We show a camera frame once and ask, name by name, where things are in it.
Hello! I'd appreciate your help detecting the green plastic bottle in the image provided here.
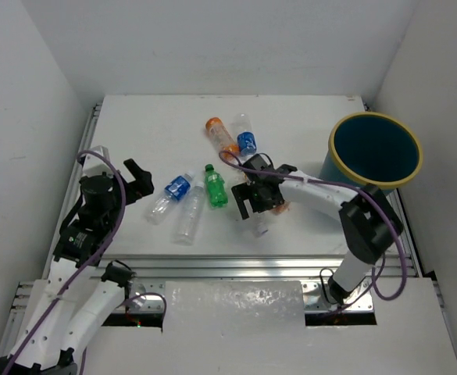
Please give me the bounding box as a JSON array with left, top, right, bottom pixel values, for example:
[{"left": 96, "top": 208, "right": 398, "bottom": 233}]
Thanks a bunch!
[{"left": 205, "top": 164, "right": 228, "bottom": 209}]

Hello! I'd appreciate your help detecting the blue label bottle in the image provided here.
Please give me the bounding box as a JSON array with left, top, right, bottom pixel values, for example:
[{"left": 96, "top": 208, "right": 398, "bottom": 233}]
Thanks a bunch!
[
  {"left": 233, "top": 113, "right": 257, "bottom": 156},
  {"left": 145, "top": 170, "right": 195, "bottom": 225}
]

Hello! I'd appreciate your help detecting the blue label bottle top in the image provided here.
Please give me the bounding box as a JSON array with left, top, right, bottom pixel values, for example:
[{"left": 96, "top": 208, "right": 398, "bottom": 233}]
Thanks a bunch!
[{"left": 233, "top": 113, "right": 257, "bottom": 156}]

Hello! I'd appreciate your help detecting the clear plastic bottle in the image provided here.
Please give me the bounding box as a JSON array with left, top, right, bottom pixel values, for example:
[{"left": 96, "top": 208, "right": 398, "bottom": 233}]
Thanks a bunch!
[{"left": 173, "top": 181, "right": 205, "bottom": 245}]

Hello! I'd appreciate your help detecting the orange label bottle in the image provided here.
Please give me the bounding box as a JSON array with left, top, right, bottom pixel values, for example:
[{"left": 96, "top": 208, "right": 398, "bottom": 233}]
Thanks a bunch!
[{"left": 205, "top": 117, "right": 239, "bottom": 155}]

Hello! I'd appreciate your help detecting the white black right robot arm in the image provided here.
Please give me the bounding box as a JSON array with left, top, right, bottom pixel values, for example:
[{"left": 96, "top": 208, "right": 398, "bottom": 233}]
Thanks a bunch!
[{"left": 220, "top": 152, "right": 404, "bottom": 310}]

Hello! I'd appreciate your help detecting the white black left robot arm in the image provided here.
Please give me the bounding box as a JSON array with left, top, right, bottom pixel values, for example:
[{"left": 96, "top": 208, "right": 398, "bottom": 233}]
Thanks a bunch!
[{"left": 0, "top": 146, "right": 154, "bottom": 374}]

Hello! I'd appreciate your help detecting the teal bin with yellow rim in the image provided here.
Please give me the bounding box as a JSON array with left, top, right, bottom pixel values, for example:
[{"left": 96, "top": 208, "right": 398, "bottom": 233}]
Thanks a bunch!
[{"left": 319, "top": 112, "right": 423, "bottom": 195}]

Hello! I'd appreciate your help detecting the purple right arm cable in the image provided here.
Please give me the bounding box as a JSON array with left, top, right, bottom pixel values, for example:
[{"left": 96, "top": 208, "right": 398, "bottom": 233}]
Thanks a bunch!
[{"left": 218, "top": 150, "right": 409, "bottom": 313}]

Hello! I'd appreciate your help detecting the aluminium rail frame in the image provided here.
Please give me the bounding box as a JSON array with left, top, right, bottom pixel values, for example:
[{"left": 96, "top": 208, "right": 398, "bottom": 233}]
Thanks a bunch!
[{"left": 1, "top": 99, "right": 444, "bottom": 321}]

